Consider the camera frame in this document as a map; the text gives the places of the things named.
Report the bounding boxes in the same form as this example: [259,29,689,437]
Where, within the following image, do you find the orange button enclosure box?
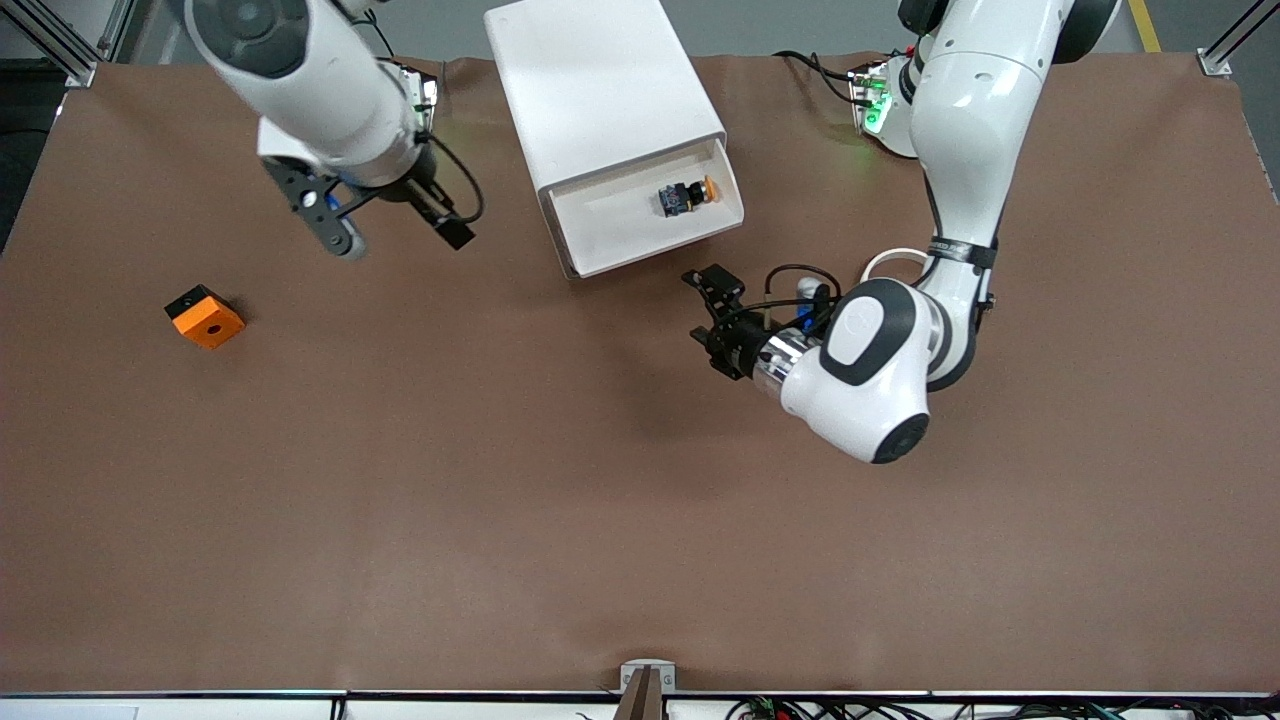
[164,284,246,351]

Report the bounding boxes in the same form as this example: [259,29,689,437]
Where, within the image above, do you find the black cable tangle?
[725,696,1280,720]

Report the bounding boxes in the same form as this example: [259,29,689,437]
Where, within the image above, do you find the brown table cover sheet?
[0,52,1280,693]

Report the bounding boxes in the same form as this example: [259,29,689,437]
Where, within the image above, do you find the yellow floor tape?
[1127,0,1163,54]

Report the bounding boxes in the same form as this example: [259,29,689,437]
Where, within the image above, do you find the grey metal bracket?
[619,659,678,695]

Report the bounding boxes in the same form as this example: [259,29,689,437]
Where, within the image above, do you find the white curved plastic bracket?
[860,247,929,287]

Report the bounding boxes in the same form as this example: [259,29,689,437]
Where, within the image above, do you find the cream plastic drawer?
[545,138,746,279]

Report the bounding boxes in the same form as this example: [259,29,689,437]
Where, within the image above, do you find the black left base cable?
[773,48,863,109]

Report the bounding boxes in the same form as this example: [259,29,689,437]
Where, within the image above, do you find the brown tapered bar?
[612,667,667,720]

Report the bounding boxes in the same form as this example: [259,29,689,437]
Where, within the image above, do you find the white drawer cabinet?
[484,0,729,281]

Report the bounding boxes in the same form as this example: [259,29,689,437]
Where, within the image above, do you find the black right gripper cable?
[425,135,487,227]

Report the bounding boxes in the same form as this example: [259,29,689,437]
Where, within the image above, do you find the yellow mushroom push button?
[657,175,721,218]

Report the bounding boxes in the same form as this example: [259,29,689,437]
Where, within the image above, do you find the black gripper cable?
[425,135,487,227]
[715,263,841,331]

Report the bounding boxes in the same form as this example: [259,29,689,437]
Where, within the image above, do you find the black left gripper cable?
[715,263,841,331]

